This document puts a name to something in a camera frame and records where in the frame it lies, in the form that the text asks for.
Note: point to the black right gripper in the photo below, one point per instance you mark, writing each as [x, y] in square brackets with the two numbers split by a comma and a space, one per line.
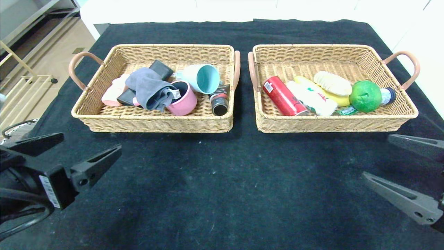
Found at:
[440, 227]

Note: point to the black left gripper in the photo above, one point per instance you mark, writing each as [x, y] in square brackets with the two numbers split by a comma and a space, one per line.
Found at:
[52, 187]

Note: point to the green lime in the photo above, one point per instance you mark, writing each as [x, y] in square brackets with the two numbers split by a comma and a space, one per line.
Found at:
[365, 96]

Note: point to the grey towel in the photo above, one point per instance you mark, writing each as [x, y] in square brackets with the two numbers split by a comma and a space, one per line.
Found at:
[149, 88]

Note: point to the striped bread loaf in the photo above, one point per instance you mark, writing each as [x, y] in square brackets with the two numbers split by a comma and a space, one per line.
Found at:
[333, 83]

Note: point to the pink saucepan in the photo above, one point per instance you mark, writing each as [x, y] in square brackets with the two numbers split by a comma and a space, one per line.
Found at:
[187, 102]

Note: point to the red soda can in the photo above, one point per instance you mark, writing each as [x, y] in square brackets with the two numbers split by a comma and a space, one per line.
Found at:
[282, 97]

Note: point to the light blue mug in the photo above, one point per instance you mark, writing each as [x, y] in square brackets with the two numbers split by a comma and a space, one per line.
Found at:
[204, 78]

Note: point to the small pink bottle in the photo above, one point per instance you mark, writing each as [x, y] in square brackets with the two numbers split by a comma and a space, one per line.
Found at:
[112, 93]

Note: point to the clear bottle with dark cap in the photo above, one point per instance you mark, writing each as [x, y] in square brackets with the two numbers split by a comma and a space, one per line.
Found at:
[388, 96]

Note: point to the small green packet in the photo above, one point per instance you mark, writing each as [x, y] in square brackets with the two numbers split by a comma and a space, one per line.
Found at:
[345, 111]

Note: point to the yellow banana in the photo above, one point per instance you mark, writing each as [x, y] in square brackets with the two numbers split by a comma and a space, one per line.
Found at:
[341, 100]

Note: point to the light wooden rack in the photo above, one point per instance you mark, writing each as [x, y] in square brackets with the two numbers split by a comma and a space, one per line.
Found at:
[14, 55]

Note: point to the white yogurt drink bottle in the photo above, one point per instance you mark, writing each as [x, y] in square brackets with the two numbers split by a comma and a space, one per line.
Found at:
[312, 100]

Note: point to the black leather case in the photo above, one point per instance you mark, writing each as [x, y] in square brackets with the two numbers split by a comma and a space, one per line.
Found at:
[161, 68]

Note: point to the grey metal shelf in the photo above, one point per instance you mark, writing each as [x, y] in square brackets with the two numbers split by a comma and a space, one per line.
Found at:
[34, 17]

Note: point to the black cosmetic tube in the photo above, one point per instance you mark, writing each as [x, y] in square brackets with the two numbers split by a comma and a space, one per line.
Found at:
[219, 102]

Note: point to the black tablecloth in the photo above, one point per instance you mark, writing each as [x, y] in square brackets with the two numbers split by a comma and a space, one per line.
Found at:
[242, 180]

